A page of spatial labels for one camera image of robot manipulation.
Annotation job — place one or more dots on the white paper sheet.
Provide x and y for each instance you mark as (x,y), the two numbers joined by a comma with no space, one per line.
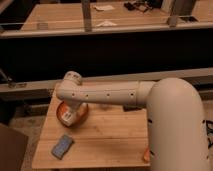
(103,8)

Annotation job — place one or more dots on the dark brown chair corner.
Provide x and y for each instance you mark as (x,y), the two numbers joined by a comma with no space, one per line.
(12,148)

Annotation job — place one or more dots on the black tool clutter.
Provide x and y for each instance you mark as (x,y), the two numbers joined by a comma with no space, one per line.
(138,5)

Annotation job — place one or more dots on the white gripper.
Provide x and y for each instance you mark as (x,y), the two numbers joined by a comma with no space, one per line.
(70,114)

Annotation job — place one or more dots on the blue sponge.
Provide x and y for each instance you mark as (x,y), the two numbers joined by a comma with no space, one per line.
(62,146)

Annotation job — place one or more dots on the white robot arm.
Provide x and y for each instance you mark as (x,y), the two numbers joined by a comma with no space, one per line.
(177,132)

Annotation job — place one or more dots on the orange object at table edge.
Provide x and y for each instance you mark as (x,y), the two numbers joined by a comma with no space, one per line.
(146,156)

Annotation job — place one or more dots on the orange ceramic bowl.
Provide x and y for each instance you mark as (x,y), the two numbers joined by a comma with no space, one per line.
(83,111)

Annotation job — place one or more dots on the metal post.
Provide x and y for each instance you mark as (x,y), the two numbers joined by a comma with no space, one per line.
(181,9)
(86,15)

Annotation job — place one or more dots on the metal post right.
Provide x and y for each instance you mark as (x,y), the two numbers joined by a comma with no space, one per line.
(181,9)

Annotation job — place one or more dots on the folded white paper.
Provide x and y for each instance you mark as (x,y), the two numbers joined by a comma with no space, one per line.
(106,24)

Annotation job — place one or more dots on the metal post left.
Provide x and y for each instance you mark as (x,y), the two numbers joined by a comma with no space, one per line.
(86,15)

